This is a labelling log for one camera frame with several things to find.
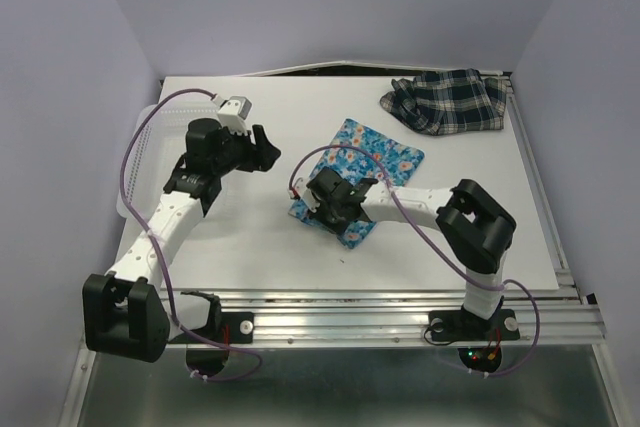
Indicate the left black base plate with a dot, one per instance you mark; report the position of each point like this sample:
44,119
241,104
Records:
229,328

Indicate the white plastic basket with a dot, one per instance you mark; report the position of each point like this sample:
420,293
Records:
158,149

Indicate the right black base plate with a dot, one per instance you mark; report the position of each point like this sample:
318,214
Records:
462,326

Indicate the navy plaid skirt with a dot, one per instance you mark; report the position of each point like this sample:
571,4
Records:
443,103

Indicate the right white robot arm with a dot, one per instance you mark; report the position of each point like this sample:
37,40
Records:
478,230

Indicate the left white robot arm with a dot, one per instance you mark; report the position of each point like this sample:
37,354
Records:
123,312

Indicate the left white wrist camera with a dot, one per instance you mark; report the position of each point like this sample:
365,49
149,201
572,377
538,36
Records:
233,114

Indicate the aluminium mounting rail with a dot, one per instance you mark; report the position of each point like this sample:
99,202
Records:
286,319

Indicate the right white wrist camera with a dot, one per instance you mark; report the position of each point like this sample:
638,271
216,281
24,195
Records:
301,192

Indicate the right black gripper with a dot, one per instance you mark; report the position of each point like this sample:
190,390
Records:
337,229

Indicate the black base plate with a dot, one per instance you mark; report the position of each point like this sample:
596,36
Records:
462,326
229,328

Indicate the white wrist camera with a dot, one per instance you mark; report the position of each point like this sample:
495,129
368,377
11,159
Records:
233,114
301,192

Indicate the blue floral skirt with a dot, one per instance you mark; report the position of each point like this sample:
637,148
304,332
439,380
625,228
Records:
360,152

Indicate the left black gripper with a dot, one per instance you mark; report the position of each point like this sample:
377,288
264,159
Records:
263,154

